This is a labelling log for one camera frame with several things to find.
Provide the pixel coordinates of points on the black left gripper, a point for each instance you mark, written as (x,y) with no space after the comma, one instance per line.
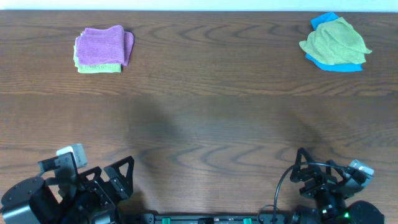
(118,183)

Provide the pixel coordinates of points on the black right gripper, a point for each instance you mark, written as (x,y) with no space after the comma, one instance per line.
(319,180)

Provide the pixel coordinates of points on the purple microfiber cloth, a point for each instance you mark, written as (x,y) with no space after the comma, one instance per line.
(96,47)

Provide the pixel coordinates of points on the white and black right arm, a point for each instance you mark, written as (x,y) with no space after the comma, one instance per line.
(333,209)

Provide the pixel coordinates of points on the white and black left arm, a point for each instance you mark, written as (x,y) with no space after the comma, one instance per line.
(60,194)

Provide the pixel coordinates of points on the folded green cloth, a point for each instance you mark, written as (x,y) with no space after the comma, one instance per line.
(90,69)

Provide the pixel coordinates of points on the crumpled green cloth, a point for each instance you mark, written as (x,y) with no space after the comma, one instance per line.
(334,43)

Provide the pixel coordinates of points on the folded purple cloth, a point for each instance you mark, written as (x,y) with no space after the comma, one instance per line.
(128,45)

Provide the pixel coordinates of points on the blue cloth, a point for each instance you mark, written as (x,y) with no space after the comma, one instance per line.
(315,22)

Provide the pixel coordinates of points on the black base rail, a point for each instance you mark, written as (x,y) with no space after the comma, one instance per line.
(151,218)

